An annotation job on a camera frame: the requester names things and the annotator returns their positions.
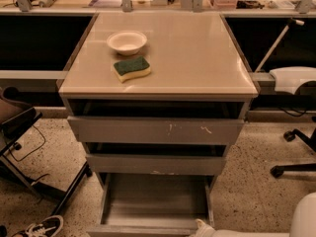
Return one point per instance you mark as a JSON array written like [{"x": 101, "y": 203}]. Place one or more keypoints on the grey bottom drawer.
[{"x": 140, "y": 205}]

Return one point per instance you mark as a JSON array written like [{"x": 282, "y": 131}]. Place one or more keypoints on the grey drawer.
[
  {"x": 140, "y": 205},
  {"x": 156, "y": 165},
  {"x": 156, "y": 130}
]

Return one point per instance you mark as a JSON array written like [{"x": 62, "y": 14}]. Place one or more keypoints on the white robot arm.
[{"x": 303, "y": 224}]

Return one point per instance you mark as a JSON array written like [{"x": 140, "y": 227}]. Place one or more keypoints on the grey middle drawer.
[{"x": 156, "y": 165}]

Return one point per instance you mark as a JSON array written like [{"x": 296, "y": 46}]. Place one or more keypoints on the grey drawer cabinet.
[{"x": 196, "y": 73}]

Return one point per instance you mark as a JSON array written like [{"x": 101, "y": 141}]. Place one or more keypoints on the grey top drawer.
[{"x": 156, "y": 130}]

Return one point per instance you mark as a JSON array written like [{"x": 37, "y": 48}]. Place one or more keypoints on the black office chair base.
[{"x": 297, "y": 162}]

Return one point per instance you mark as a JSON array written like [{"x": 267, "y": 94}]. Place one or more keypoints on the black white sneaker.
[{"x": 49, "y": 227}]

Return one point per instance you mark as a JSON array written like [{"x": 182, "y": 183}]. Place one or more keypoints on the white chair armrest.
[{"x": 290, "y": 79}]

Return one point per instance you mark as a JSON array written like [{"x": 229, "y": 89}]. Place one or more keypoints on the green yellow sponge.
[{"x": 132, "y": 68}]

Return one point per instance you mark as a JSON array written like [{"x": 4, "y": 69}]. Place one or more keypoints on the white bowl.
[{"x": 127, "y": 43}]

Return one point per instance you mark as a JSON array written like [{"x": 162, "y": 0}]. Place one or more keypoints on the white stick with black tip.
[{"x": 290, "y": 23}]

